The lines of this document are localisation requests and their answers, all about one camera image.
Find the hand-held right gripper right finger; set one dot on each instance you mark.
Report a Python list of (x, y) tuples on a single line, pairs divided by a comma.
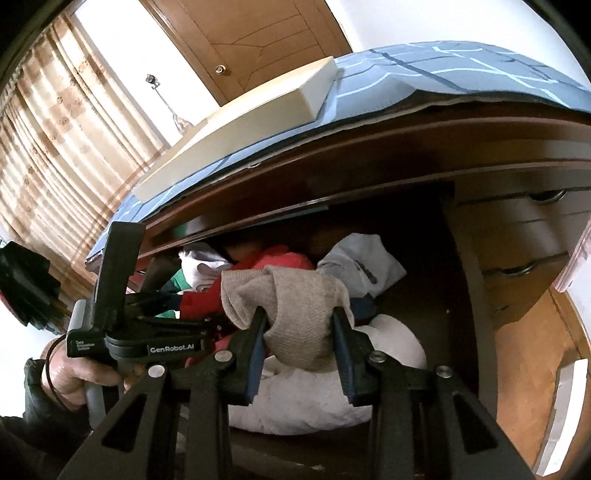
[(346, 374)]

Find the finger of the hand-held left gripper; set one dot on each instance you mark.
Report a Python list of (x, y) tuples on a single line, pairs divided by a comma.
[(184, 326), (157, 302)]

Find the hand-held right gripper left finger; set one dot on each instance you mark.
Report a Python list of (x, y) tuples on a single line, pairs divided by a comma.
[(256, 365)]

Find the green garment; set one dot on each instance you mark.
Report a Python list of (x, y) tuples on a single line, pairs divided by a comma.
[(171, 282)]

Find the white garment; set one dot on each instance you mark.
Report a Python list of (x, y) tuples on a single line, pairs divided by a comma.
[(203, 272)]

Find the beige underwear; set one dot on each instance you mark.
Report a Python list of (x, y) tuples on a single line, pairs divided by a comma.
[(295, 314)]

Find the large wooden drawer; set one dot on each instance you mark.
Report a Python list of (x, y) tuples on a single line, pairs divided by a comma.
[(425, 314)]

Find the person's left forearm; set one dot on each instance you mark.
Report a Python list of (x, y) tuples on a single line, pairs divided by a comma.
[(27, 429)]

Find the small wooden drawer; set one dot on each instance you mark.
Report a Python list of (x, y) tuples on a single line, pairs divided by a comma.
[(517, 295), (498, 205), (512, 249)]

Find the person's left hand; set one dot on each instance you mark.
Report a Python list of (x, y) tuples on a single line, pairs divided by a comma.
[(64, 378)]

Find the white cloth bundle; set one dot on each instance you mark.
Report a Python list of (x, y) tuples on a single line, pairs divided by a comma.
[(314, 408)]

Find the dark blue garment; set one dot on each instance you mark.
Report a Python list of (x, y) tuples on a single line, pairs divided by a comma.
[(362, 308)]

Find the black ribbed object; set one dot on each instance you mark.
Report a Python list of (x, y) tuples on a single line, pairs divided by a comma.
[(27, 286)]

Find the red garment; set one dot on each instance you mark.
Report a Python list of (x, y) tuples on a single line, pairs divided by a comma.
[(281, 261)]

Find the grey garment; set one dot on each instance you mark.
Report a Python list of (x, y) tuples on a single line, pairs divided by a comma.
[(355, 258)]

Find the beige striped curtain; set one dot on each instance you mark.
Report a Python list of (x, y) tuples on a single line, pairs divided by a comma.
[(55, 138)]

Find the white flat box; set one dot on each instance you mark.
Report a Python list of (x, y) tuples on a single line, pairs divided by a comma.
[(240, 134)]

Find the white board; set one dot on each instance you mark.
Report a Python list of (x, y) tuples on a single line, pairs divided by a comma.
[(563, 415)]

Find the brown wooden dresser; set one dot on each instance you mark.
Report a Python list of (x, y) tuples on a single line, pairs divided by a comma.
[(369, 147)]

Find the brass door knob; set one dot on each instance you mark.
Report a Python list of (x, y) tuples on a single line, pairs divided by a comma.
[(221, 69)]

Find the pink cloth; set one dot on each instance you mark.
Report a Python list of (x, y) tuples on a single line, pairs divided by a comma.
[(577, 267)]

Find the wooden door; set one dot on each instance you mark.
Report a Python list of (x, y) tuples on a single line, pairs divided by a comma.
[(258, 37)]

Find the blue patterned cloth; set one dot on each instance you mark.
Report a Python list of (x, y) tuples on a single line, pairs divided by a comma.
[(415, 69)]

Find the metal wall fixture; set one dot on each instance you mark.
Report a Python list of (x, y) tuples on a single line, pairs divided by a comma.
[(171, 110)]

